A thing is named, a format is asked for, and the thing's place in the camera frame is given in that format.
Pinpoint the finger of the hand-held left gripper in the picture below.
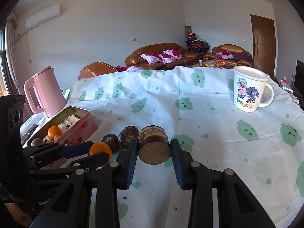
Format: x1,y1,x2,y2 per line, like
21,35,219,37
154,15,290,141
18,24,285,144
22,141,93,169
28,151,110,179

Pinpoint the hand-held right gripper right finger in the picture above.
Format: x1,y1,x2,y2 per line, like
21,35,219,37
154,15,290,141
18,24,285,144
170,138,277,228

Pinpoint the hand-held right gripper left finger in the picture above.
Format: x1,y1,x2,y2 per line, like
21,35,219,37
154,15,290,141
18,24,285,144
30,138,139,228

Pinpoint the large orange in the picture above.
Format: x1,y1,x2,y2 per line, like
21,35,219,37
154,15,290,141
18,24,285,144
89,142,112,163
47,125,63,141

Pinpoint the pink metal tin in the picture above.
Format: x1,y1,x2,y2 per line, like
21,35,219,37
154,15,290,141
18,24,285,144
27,106,98,148

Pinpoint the dark cut passion fruit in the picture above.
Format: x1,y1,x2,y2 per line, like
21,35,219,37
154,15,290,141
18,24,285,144
118,126,140,149

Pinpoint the small cake jar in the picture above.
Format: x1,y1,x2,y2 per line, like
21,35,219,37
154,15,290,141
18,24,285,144
138,125,172,165

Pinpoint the white printed packet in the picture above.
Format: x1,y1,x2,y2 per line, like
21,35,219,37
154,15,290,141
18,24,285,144
58,115,81,131

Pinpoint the white green cloud tablecloth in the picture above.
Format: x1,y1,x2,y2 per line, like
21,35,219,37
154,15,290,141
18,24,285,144
20,66,304,228

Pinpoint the pink electric kettle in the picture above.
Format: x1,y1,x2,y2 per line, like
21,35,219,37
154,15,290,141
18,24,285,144
24,66,67,118

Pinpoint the brown leather armchair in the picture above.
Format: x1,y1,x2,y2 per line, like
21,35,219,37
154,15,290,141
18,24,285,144
203,44,254,68
78,62,119,81

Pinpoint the window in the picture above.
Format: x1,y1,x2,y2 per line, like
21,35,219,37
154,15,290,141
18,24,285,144
0,28,10,95

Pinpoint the white cartoon mug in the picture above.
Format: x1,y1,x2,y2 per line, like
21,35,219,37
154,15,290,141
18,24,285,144
233,66,274,112

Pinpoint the cluttered coffee table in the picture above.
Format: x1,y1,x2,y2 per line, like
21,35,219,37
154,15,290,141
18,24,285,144
188,60,234,69

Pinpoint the brown leather three-seat sofa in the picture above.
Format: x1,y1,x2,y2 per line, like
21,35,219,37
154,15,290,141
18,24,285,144
125,43,202,70

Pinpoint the pink floral pillow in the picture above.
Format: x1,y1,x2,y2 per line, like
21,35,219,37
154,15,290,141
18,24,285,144
140,53,162,64
159,50,183,63
216,51,234,59

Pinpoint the stack of dark chairs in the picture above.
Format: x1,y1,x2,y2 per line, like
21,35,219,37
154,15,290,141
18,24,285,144
186,37,209,54

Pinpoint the purple blanket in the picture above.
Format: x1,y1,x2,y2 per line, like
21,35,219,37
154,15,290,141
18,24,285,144
234,54,253,62

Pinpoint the brown wooden door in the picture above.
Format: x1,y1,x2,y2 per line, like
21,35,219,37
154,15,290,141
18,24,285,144
250,14,276,70

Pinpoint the black television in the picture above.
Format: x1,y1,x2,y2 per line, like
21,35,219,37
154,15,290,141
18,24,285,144
294,60,304,95

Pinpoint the white wall air conditioner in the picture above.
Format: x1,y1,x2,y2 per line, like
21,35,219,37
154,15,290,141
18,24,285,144
25,4,60,30

